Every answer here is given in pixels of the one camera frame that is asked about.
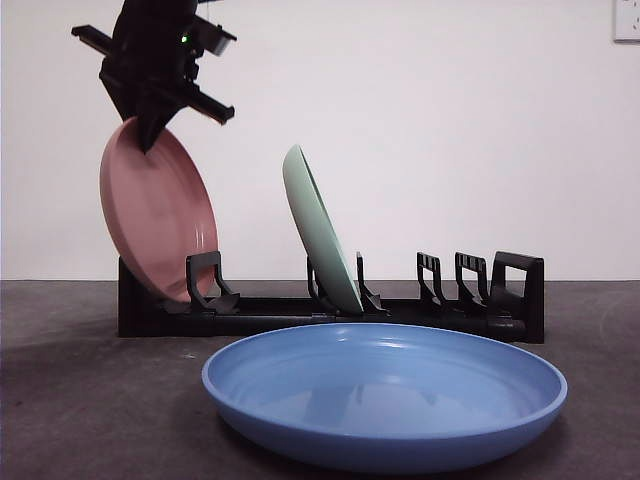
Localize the green round plate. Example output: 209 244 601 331
281 143 364 313

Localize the black plate rack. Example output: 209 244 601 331
117 250 546 346

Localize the white wall socket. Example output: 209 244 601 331
613 0 640 44

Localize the blue round plate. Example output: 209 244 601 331
200 322 570 476

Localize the pink round plate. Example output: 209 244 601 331
98 116 220 304

